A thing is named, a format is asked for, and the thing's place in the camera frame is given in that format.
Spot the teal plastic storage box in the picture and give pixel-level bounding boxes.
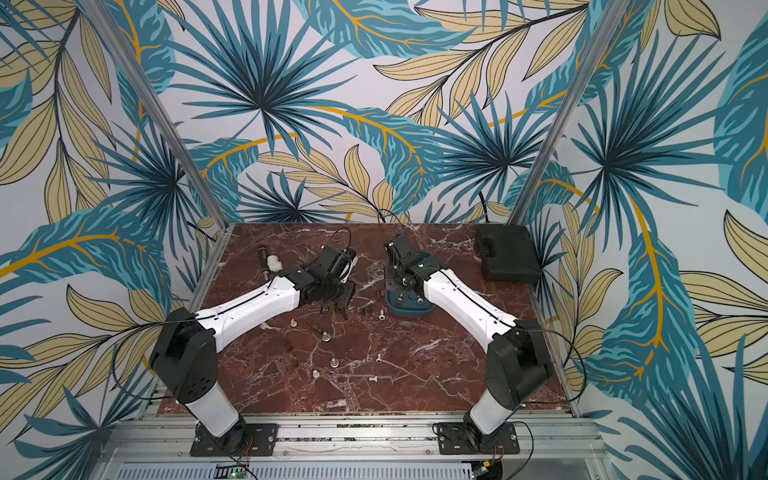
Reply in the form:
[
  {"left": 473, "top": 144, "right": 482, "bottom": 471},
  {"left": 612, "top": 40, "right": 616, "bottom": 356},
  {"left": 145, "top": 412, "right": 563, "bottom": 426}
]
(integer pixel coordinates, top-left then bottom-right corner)
[{"left": 386, "top": 253, "right": 435, "bottom": 318}]

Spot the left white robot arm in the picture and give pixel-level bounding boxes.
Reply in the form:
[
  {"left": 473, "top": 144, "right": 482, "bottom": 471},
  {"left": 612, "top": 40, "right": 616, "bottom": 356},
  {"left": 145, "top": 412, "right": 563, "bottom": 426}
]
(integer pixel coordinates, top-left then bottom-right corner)
[{"left": 149, "top": 245, "right": 357, "bottom": 452}]

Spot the white pipe elbow fitting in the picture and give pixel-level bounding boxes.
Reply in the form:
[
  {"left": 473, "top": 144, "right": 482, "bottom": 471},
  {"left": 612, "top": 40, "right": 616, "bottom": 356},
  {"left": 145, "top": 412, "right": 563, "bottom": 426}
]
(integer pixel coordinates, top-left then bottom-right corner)
[{"left": 266, "top": 255, "right": 283, "bottom": 273}]

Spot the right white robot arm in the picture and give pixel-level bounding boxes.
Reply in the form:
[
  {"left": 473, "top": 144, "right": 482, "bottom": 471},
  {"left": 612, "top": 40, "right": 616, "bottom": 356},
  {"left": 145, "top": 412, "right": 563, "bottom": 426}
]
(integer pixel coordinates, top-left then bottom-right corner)
[{"left": 384, "top": 234, "right": 555, "bottom": 442}]

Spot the black plastic tool case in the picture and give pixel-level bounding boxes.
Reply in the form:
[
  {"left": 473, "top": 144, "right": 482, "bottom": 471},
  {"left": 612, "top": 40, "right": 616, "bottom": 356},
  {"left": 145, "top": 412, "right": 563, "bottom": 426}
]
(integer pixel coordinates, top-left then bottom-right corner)
[{"left": 476, "top": 224, "right": 542, "bottom": 284}]

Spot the black orange screwdriver handle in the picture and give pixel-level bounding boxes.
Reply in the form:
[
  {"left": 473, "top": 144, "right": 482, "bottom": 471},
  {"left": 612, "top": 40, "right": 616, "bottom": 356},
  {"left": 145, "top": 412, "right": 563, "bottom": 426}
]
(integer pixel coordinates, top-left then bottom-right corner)
[{"left": 257, "top": 245, "right": 271, "bottom": 282}]

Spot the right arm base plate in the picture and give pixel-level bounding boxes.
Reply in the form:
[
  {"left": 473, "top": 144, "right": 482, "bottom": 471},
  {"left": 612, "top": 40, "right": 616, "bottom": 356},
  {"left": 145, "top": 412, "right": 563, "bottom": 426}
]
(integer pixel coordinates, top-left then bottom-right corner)
[{"left": 431, "top": 422, "right": 520, "bottom": 455}]

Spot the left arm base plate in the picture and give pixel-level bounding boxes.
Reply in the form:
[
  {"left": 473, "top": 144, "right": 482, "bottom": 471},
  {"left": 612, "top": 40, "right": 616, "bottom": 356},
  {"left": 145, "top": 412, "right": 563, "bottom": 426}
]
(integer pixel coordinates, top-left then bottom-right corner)
[{"left": 190, "top": 421, "right": 279, "bottom": 457}]

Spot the aluminium frame rail front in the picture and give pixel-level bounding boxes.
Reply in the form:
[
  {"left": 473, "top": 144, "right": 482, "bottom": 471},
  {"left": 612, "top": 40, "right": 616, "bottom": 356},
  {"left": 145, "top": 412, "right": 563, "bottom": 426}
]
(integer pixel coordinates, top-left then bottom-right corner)
[{"left": 90, "top": 411, "right": 618, "bottom": 479}]

